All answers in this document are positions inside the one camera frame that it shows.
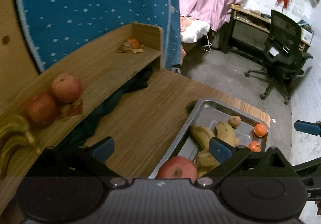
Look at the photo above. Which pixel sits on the red apple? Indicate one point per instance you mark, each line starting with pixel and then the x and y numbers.
pixel 178 167
pixel 66 87

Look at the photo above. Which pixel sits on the red apple on shelf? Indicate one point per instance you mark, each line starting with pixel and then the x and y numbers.
pixel 66 87

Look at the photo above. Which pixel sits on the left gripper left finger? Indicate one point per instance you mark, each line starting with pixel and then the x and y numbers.
pixel 81 161

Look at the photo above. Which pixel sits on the white pillow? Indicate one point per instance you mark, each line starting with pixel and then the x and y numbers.
pixel 194 31

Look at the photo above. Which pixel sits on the orange blanket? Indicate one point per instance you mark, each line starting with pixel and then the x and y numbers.
pixel 185 22

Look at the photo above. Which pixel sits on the wooden desk shelf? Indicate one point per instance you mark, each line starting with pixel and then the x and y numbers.
pixel 101 69

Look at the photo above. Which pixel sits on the orange tangerine in tray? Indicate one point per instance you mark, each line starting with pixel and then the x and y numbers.
pixel 260 130

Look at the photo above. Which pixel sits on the dark wooden side desk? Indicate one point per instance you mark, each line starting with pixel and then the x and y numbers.
pixel 245 33

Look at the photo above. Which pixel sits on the yellow banana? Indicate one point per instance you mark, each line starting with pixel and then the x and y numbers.
pixel 226 133
pixel 202 135

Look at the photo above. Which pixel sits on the orange-red apple on shelf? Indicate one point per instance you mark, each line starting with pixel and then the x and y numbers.
pixel 41 109

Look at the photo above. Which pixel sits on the black office chair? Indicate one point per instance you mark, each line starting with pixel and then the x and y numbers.
pixel 283 60

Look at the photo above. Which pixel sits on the brown kiwi far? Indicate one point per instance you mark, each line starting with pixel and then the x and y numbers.
pixel 234 121

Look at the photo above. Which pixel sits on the banana bunch on shelf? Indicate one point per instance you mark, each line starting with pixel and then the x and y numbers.
pixel 15 134

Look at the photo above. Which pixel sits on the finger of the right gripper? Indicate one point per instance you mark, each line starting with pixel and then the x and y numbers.
pixel 308 127

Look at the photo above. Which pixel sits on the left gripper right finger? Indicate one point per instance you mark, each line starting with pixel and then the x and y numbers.
pixel 240 161

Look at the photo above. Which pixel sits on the small orange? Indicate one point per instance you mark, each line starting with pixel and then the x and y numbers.
pixel 255 147

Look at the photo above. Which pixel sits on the orange peel scraps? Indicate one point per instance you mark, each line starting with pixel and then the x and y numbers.
pixel 132 45

